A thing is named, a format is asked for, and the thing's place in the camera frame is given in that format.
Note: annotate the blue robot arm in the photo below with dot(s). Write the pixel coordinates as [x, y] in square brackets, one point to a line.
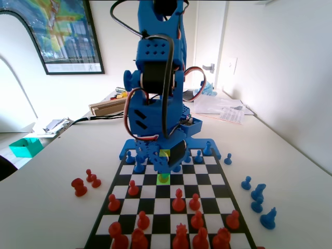
[142, 55]

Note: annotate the blue chess pawn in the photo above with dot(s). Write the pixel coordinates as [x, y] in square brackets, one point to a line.
[187, 159]
[256, 207]
[228, 160]
[129, 159]
[198, 158]
[246, 184]

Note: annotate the blue chess bishop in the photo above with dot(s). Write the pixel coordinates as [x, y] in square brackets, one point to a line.
[177, 169]
[139, 169]

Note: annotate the red chess queen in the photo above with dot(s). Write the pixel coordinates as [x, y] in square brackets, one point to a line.
[180, 240]

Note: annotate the red chess knight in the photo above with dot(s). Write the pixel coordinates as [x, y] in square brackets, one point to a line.
[221, 241]
[139, 241]

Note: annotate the black white chessboard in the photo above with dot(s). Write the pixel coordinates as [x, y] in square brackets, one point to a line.
[207, 179]

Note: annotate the grey pad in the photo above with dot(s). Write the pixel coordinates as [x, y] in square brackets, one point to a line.
[190, 96]

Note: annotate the clear plastic bag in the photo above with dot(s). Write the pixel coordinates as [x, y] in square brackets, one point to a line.
[220, 103]

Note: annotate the printed paper sheet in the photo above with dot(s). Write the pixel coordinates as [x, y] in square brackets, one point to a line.
[232, 115]

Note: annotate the long cardboard box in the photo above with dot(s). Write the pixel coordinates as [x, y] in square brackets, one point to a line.
[106, 109]

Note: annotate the yellow toy block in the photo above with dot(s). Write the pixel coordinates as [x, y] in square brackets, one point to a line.
[121, 95]

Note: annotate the blue white plush toy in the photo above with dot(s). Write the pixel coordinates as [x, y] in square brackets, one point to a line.
[210, 88]

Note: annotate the silver can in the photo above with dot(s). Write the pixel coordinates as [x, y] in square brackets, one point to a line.
[120, 89]

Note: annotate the crumpled grey packaging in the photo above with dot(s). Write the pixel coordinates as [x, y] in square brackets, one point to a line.
[55, 124]

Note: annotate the white door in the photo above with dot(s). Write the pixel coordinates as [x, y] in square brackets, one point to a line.
[207, 39]

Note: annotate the teal plastic bin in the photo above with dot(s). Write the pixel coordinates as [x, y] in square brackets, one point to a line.
[23, 151]

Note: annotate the dark chair back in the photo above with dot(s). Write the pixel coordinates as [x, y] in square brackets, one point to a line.
[6, 168]

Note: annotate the framed map poster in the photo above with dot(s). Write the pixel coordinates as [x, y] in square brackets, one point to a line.
[64, 31]

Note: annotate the blue base plate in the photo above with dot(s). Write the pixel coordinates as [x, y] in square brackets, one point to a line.
[203, 143]

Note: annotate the blue camera housing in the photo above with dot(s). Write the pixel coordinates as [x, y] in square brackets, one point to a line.
[193, 128]

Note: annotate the white wall switch plate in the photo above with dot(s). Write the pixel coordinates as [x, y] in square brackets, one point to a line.
[232, 65]

